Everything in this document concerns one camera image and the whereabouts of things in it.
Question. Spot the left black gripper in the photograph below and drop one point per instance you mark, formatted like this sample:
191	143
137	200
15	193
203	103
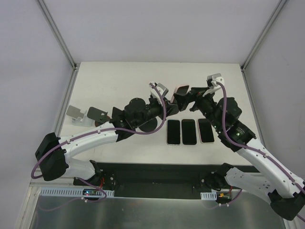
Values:
168	108

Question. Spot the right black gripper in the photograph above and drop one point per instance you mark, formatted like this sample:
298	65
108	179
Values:
194	99

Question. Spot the pink phone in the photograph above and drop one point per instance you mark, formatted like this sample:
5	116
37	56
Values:
181	89
205	131

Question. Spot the black phone white case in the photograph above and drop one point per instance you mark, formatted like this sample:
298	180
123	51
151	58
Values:
173	132

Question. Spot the black round clamp stand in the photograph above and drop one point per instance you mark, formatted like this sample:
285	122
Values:
149	126

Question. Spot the round brown base stand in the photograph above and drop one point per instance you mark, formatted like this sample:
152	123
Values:
98	116

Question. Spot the white phone stand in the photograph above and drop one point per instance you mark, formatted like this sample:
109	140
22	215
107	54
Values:
79	117

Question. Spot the black square base stand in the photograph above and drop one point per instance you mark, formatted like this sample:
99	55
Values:
117	115

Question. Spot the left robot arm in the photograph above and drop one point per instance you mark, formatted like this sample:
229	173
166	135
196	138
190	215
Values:
56	155

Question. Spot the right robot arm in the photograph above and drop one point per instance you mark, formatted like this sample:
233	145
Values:
283	190

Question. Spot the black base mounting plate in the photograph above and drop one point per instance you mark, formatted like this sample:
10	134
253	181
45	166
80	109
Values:
161	180

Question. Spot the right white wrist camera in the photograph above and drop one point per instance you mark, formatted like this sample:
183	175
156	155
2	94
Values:
213	83

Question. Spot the right white cable duct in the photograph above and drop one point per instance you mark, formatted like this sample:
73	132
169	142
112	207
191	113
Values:
209	195

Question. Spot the white cable duct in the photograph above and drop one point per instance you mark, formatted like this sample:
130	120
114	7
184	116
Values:
74	192
209	195

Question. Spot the left side aluminium rail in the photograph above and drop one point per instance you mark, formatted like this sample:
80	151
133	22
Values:
54	94

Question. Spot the right aluminium frame post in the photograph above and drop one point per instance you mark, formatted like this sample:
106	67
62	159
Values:
264	32

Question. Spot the aluminium frame post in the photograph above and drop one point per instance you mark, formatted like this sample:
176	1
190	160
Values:
56	33
264	32

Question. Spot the left white cable duct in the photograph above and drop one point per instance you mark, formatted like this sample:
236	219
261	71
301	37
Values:
74	192

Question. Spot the left aluminium frame post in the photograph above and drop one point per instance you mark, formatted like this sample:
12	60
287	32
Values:
56	33

